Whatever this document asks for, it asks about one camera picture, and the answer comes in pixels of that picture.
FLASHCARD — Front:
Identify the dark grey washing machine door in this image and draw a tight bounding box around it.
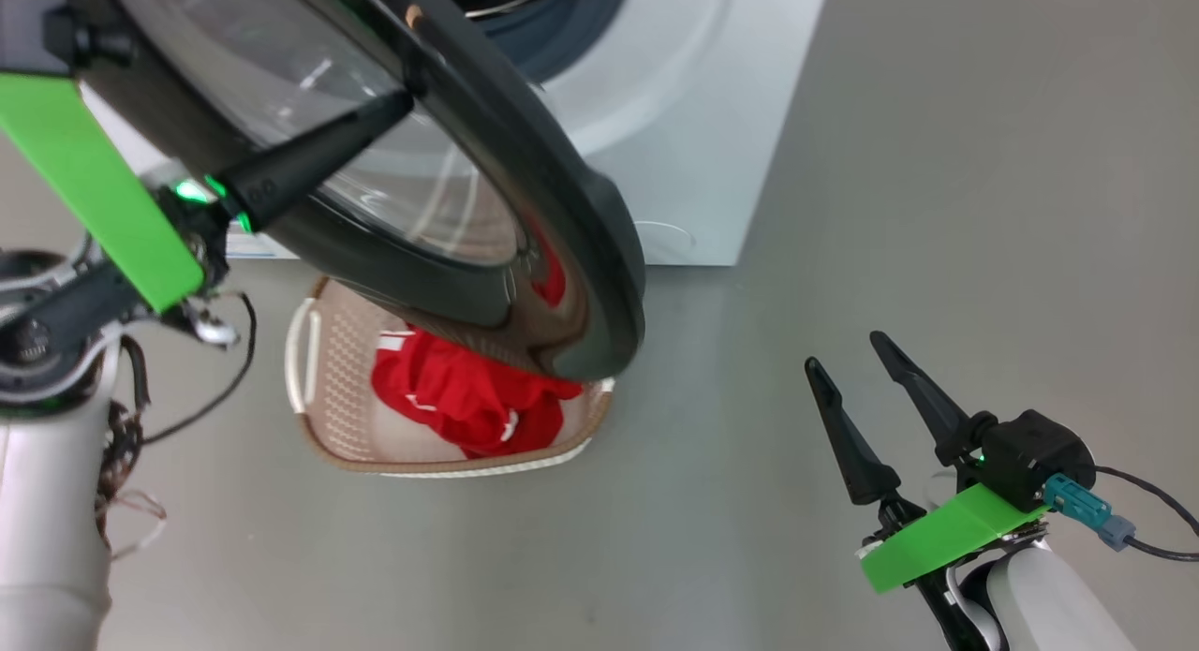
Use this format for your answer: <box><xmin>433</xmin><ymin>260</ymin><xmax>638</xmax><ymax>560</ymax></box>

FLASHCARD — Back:
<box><xmin>80</xmin><ymin>0</ymin><xmax>648</xmax><ymax>383</ymax></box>

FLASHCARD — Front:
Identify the thin brown wire bundle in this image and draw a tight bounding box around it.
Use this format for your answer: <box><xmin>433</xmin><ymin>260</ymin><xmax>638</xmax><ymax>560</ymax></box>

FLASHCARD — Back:
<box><xmin>94</xmin><ymin>336</ymin><xmax>170</xmax><ymax>564</ymax></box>

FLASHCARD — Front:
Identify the red and white garment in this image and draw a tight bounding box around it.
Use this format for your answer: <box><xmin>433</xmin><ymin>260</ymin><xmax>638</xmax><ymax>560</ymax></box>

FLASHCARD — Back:
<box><xmin>370</xmin><ymin>324</ymin><xmax>585</xmax><ymax>461</ymax></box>

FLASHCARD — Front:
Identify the thin black cable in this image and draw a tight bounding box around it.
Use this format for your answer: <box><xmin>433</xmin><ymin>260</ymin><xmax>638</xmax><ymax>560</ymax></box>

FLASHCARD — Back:
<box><xmin>1090</xmin><ymin>463</ymin><xmax>1199</xmax><ymax>565</ymax></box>
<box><xmin>141</xmin><ymin>291</ymin><xmax>259</xmax><ymax>444</ymax></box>

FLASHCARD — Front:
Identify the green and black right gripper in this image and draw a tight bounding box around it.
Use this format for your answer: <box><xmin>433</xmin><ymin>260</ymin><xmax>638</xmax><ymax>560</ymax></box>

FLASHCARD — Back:
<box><xmin>804</xmin><ymin>331</ymin><xmax>1050</xmax><ymax>595</ymax></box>

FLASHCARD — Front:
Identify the white washing machine body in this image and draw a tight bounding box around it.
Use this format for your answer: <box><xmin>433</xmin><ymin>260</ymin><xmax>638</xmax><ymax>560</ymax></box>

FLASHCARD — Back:
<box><xmin>80</xmin><ymin>0</ymin><xmax>833</xmax><ymax>269</ymax></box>

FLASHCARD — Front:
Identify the beige perforated laundry basket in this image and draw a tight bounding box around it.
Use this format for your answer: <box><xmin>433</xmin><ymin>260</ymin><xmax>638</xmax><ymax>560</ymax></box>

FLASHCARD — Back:
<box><xmin>283</xmin><ymin>274</ymin><xmax>617</xmax><ymax>480</ymax></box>

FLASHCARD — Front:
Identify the blue and white label sticker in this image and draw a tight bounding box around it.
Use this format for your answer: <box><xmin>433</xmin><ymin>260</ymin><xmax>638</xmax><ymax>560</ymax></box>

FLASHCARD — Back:
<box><xmin>227</xmin><ymin>230</ymin><xmax>300</xmax><ymax>261</ymax></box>

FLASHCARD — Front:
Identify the grey rubber door gasket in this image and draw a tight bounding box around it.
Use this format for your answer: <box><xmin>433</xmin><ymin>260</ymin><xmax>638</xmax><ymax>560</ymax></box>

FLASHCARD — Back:
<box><xmin>466</xmin><ymin>0</ymin><xmax>634</xmax><ymax>83</ymax></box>

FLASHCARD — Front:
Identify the teal cable connector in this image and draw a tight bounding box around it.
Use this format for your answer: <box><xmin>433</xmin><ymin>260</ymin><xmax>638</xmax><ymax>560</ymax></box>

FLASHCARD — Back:
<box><xmin>1042</xmin><ymin>472</ymin><xmax>1138</xmax><ymax>553</ymax></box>

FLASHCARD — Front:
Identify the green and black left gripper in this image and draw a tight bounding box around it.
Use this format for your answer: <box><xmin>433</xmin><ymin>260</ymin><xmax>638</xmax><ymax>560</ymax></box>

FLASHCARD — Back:
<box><xmin>0</xmin><ymin>0</ymin><xmax>416</xmax><ymax>315</ymax></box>

